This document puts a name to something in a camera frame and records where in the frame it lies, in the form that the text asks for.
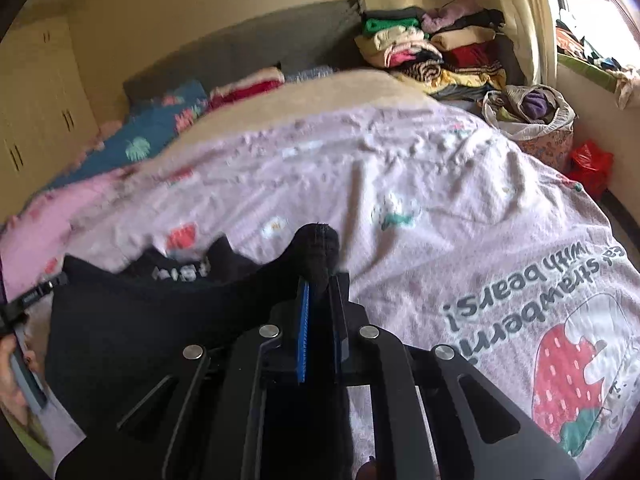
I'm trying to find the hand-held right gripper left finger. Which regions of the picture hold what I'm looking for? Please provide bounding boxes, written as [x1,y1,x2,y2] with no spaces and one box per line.
[117,275,312,480]

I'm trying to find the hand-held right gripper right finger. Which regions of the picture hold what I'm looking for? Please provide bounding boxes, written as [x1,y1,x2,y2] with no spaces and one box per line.
[327,270,581,480]

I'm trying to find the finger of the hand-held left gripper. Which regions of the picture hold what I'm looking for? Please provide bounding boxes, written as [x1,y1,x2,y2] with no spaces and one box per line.
[9,327,48,410]
[0,271,69,333]

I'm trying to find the black sweater with orange cuffs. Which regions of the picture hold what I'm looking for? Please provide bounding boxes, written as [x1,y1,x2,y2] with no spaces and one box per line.
[45,222,362,480]

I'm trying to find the pile of folded clothes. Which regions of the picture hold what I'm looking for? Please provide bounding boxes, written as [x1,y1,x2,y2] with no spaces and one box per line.
[354,0,527,102]

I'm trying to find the pink quilt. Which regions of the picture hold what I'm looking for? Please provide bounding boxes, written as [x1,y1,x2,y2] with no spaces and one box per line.
[0,167,133,286]

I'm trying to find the cream wardrobe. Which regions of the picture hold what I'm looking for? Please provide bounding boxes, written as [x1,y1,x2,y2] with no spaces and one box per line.
[0,14,98,228]

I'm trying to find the dark blue leaf-print pillow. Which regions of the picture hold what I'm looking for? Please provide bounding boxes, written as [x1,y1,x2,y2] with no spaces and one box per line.
[42,79,212,193]

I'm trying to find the beige bed sheet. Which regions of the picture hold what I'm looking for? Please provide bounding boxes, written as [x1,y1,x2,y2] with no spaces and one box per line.
[162,67,443,163]

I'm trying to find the red and white cloth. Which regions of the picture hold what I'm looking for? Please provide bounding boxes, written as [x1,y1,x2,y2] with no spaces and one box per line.
[206,66,287,112]

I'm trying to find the patterned laundry basket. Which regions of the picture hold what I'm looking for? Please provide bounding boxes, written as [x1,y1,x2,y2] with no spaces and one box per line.
[517,127,575,168]

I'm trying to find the white bag with purple cloth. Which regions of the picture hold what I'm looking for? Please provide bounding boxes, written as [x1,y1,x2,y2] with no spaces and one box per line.
[481,84,577,142]

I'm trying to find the grey padded headboard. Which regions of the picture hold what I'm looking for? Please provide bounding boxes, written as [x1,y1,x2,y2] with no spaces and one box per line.
[122,0,369,107]

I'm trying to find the red plastic bag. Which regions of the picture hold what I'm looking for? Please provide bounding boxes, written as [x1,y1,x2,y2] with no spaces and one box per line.
[566,140,615,202]

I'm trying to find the cream curtain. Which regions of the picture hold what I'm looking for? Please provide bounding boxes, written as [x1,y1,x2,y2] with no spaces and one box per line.
[490,0,560,88]

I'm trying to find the clutter on window sill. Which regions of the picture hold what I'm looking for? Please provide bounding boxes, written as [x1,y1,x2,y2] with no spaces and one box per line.
[554,7,640,110]

